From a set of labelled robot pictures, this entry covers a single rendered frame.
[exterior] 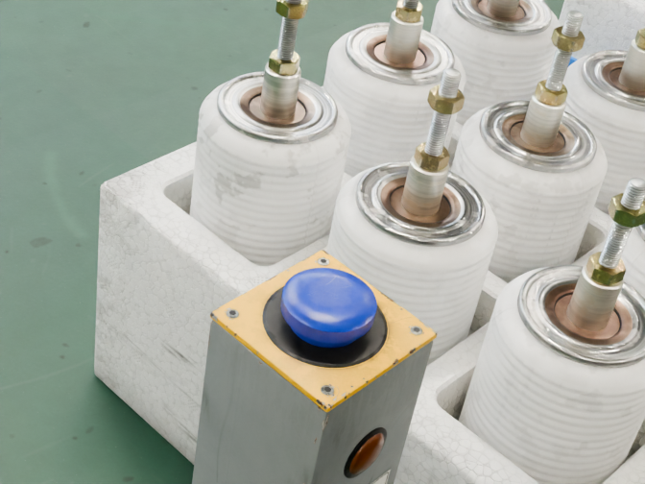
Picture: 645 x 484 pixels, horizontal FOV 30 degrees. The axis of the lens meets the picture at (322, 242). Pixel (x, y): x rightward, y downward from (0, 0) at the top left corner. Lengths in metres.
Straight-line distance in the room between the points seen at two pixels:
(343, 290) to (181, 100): 0.72
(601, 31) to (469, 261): 0.54
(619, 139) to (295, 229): 0.24
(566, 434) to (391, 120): 0.26
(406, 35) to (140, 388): 0.31
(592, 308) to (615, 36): 0.57
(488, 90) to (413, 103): 0.11
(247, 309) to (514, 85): 0.44
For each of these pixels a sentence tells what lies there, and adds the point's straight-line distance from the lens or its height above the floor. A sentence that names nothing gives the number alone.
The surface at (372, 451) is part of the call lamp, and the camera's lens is 0.53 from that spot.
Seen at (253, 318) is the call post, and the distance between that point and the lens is 0.51.
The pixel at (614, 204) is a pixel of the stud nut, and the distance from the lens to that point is 0.61.
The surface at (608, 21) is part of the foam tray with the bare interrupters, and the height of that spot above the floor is 0.15.
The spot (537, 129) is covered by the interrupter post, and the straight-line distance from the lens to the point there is 0.77.
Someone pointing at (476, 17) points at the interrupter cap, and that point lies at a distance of 0.90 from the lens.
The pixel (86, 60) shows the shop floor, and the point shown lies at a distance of 1.26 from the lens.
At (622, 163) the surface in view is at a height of 0.21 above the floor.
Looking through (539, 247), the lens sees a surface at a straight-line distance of 0.78.
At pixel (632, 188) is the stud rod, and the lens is 0.60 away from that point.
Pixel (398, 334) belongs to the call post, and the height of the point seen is 0.31.
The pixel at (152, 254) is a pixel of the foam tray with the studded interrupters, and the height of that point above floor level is 0.16.
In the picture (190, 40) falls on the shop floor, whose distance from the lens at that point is 1.31.
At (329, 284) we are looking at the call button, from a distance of 0.51.
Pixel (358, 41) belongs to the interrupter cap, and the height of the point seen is 0.25.
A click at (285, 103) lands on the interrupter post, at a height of 0.26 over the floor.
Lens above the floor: 0.66
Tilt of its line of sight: 39 degrees down
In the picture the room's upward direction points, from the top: 11 degrees clockwise
